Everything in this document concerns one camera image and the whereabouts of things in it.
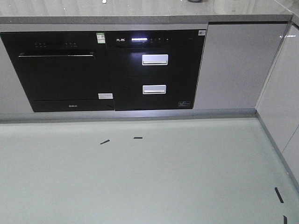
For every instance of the purple plastic bowl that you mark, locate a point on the purple plastic bowl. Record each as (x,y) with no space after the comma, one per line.
(196,1)

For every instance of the black disinfection cabinet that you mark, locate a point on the black disinfection cabinet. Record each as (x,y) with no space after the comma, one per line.
(125,50)

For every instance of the white info sticker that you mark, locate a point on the white info sticker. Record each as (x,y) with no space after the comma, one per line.
(105,96)

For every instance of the green energy label sticker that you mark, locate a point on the green energy label sticker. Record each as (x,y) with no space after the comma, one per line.
(100,38)

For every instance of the white QR sticker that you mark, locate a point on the white QR sticker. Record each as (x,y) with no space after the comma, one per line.
(202,33)

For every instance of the grey cabinet door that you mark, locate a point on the grey cabinet door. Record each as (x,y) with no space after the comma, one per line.
(235,63)

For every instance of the black tape strip right upper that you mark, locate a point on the black tape strip right upper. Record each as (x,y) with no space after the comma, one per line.
(278,194)

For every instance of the black tape strip right lower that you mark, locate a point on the black tape strip right lower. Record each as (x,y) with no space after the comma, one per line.
(285,220)

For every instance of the lower silver drawer handle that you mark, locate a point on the lower silver drawer handle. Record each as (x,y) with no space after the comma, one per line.
(154,89)

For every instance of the silver drawer handle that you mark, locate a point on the silver drawer handle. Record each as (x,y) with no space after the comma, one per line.
(154,89)
(153,60)

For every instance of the upper silver drawer handle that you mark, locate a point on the upper silver drawer handle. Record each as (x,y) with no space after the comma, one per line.
(153,60)

